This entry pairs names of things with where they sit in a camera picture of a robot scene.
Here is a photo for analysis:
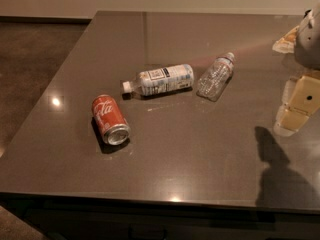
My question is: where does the red coke can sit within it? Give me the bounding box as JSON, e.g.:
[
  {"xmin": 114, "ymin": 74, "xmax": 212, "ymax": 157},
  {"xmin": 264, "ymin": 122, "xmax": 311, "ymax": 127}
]
[{"xmin": 92, "ymin": 95, "xmax": 130, "ymax": 146}]

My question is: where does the clear empty plastic bottle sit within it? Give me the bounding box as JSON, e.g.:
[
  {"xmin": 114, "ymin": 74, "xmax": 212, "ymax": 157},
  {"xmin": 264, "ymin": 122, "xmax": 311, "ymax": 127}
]
[{"xmin": 197, "ymin": 52, "xmax": 235, "ymax": 102}]

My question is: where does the labelled white plastic bottle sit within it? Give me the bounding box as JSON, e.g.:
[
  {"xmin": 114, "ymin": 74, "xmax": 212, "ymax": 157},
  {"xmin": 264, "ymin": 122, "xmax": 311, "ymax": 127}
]
[{"xmin": 122, "ymin": 64, "xmax": 194, "ymax": 96}]

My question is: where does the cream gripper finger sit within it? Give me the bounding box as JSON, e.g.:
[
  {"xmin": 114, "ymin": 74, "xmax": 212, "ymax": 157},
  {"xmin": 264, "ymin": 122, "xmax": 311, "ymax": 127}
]
[
  {"xmin": 274, "ymin": 75, "xmax": 320, "ymax": 137},
  {"xmin": 272, "ymin": 26, "xmax": 299, "ymax": 54}
]

